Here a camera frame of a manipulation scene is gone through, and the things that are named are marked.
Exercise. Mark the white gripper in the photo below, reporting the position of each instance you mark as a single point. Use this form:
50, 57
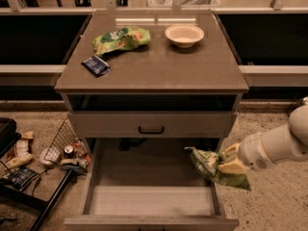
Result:
253, 155

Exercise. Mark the green jalapeno chip bag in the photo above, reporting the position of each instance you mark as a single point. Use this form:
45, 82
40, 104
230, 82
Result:
206, 164

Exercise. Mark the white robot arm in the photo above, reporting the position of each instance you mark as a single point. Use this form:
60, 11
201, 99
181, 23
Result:
288, 142

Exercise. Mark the open grey drawer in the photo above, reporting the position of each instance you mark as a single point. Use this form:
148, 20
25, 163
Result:
150, 187

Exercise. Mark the grey drawer cabinet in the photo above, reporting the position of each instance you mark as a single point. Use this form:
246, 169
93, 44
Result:
158, 77

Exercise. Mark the green orange chip bag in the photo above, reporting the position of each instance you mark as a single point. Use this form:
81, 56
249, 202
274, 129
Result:
124, 39

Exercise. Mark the dark blue snack bag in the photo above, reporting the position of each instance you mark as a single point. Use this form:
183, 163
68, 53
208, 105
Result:
20, 178

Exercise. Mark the white paper bowl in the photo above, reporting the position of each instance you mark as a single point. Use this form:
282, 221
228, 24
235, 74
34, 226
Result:
184, 36

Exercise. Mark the blue snack packet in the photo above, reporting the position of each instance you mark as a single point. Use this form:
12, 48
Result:
96, 66

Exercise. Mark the white round lid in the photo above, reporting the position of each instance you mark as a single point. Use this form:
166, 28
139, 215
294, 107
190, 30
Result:
49, 156

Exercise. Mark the orange white snack wrapper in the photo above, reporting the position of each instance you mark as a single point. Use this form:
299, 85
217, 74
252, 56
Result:
21, 152

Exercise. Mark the closed upper drawer with handle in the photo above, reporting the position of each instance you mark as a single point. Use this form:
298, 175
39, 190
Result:
152, 124

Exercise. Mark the black wire basket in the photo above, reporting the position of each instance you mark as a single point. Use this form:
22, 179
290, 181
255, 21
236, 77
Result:
64, 137

